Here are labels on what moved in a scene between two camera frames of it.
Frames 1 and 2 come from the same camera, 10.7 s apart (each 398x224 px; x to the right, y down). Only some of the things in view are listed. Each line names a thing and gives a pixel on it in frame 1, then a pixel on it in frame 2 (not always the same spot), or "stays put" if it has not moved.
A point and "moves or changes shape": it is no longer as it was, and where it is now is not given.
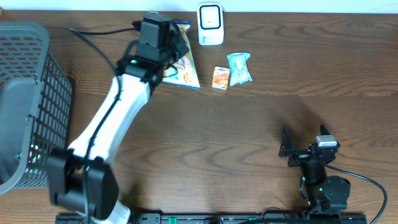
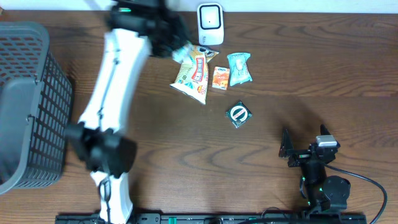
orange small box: (221, 78) stays put
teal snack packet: (239, 71) stays put
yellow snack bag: (184, 73) moves or changes shape
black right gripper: (299, 155) stays put
